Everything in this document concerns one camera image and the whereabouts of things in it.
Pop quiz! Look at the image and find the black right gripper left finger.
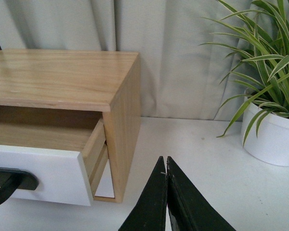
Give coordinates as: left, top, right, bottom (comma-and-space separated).
119, 156, 168, 231

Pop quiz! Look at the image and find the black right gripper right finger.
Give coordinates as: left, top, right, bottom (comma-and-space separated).
167, 156, 234, 231

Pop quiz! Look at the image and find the wooden drawer cabinet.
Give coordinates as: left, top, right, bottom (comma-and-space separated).
0, 49, 141, 203

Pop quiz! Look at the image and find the white plant pot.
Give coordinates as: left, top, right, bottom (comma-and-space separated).
240, 103, 289, 166

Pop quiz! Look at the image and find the grey curtain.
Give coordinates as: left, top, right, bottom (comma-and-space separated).
0, 0, 246, 121

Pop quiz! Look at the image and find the green spider plant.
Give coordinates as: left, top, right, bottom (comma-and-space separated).
199, 0, 289, 147

